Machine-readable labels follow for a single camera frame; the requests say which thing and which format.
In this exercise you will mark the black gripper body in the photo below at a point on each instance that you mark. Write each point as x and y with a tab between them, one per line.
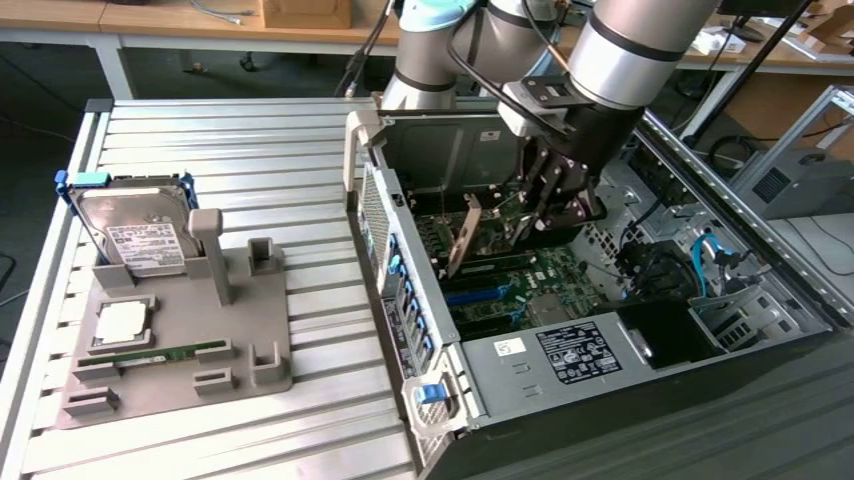
595	135

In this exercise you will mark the graphics card with black fan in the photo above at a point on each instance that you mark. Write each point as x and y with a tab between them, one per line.
497	240

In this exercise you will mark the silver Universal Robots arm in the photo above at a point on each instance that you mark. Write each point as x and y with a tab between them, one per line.
621	50

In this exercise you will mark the perforated metal drive cage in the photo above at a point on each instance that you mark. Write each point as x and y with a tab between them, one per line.
624	210

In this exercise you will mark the black RAM stick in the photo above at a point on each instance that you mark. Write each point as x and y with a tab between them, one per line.
497	264

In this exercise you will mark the square chipset heat sink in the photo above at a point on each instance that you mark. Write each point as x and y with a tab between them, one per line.
553	310

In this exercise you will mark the small white box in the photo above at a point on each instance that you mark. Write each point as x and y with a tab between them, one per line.
721	44

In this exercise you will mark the short blue expansion slot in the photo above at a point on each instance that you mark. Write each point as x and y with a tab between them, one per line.
516	314

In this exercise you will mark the open grey PC case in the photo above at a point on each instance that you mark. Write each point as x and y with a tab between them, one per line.
374	215

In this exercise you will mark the black stand pole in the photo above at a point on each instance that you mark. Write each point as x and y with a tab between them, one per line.
759	57

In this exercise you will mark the black monitor stand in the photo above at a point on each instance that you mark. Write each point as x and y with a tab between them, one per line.
741	25

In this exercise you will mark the grey computer tower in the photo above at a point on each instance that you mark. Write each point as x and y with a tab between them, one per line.
801	185

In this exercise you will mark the metal disk bay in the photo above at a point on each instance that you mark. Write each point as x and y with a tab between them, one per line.
748	320

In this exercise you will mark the grey power supply unit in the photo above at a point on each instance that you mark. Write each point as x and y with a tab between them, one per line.
508	380

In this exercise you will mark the brown cardboard piece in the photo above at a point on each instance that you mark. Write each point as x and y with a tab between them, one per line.
835	25

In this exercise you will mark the blue case latch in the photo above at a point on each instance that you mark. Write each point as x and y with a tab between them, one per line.
430	392

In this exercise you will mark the tan cardboard box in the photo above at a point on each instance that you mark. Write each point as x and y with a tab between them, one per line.
301	12

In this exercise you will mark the grey plastic parts rack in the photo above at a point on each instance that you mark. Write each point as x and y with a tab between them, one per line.
181	320

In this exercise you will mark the hard disk in blue carrier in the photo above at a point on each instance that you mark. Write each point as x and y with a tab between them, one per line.
134	240

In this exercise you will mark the green RAM stick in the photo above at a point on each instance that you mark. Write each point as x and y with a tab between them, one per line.
154	355

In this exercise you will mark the silver CPU chip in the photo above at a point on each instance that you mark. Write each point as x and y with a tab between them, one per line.
122	322

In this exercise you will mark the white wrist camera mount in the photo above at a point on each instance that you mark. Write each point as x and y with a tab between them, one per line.
534	107

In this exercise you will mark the wooden desk with grey frame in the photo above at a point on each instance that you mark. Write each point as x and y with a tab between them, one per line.
54	15
797	59

